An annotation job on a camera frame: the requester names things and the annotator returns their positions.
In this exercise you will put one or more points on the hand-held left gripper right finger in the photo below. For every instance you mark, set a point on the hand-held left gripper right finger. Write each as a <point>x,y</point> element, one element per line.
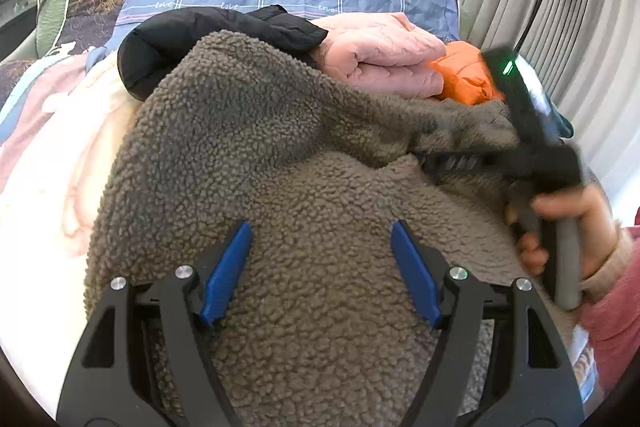
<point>415,274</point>

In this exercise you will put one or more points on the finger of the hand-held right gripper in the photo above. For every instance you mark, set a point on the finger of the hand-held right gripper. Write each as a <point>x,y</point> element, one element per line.
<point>450,163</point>

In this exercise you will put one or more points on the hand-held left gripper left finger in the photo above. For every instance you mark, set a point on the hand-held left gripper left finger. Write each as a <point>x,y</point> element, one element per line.
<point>227,274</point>

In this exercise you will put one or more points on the brown fleece jacket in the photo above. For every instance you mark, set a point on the brown fleece jacket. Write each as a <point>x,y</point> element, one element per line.
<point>300,187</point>

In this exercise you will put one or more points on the person's right forearm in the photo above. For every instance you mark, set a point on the person's right forearm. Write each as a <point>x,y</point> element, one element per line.
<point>615,322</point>

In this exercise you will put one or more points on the person's right hand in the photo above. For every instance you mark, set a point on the person's right hand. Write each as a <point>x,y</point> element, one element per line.
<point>595,227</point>

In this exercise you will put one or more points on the orange puffer jacket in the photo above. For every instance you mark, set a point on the orange puffer jacket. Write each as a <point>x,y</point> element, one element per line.
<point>462,74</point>

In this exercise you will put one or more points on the white pleated curtain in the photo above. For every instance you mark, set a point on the white pleated curtain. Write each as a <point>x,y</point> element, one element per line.
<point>600,57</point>

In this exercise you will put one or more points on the pink quilted jacket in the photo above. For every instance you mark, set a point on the pink quilted jacket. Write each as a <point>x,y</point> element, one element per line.
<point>385,57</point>

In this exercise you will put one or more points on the black puffer jacket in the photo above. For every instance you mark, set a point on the black puffer jacket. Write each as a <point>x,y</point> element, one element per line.
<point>160,52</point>

